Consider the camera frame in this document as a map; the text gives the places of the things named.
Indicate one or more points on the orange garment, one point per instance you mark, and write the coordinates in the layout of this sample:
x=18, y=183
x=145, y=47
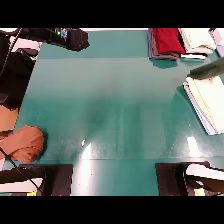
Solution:
x=25, y=143

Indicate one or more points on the cream garment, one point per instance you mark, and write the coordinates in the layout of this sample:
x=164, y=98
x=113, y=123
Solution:
x=197, y=39

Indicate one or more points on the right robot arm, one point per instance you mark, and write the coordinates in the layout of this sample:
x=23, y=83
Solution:
x=203, y=181

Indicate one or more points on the brown garment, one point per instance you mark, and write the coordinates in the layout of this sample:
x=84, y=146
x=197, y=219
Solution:
x=164, y=56

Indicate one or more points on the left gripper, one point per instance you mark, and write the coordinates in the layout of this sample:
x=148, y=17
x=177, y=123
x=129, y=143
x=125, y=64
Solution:
x=78, y=39

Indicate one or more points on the red garment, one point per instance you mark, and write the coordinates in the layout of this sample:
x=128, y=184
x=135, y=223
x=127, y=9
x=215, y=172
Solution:
x=169, y=40

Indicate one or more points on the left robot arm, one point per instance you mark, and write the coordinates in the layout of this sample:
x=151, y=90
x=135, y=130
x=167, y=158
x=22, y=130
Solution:
x=40, y=34

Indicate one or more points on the black garment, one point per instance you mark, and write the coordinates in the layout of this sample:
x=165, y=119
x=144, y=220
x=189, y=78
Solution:
x=15, y=78

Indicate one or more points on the tan garment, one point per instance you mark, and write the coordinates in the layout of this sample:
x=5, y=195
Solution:
x=8, y=118

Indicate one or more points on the grey-blue garment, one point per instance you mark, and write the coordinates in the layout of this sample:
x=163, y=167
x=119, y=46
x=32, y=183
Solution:
x=150, y=43

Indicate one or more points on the lavender garment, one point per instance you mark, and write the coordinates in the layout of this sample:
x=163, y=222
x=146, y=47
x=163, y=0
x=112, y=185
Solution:
x=206, y=124

